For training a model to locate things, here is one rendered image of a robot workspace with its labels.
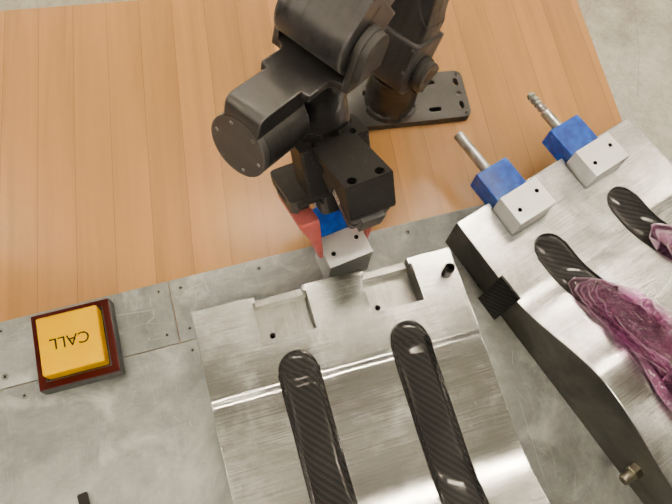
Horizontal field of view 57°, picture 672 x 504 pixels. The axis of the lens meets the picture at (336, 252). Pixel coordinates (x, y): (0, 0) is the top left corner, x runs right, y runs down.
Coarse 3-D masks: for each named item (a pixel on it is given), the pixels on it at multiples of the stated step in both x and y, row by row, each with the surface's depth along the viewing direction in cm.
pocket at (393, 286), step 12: (408, 264) 62; (372, 276) 63; (384, 276) 64; (396, 276) 64; (408, 276) 64; (372, 288) 63; (384, 288) 63; (396, 288) 64; (408, 288) 64; (420, 288) 61; (372, 300) 63; (384, 300) 63; (396, 300) 63; (408, 300) 63; (372, 312) 62
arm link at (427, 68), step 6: (426, 60) 65; (432, 60) 66; (420, 66) 65; (426, 66) 65; (432, 66) 65; (414, 72) 65; (420, 72) 65; (426, 72) 65; (432, 72) 67; (414, 78) 66; (420, 78) 66; (426, 78) 67; (414, 84) 67; (420, 84) 66; (426, 84) 68; (414, 90) 70; (420, 90) 68
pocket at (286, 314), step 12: (264, 300) 61; (276, 300) 61; (288, 300) 62; (300, 300) 62; (264, 312) 62; (276, 312) 62; (288, 312) 62; (300, 312) 62; (264, 324) 61; (276, 324) 61; (288, 324) 61; (300, 324) 62; (312, 324) 62; (264, 336) 61; (276, 336) 61
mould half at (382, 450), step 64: (448, 256) 62; (320, 320) 59; (384, 320) 59; (448, 320) 60; (256, 384) 57; (384, 384) 58; (448, 384) 58; (256, 448) 55; (384, 448) 56; (512, 448) 57
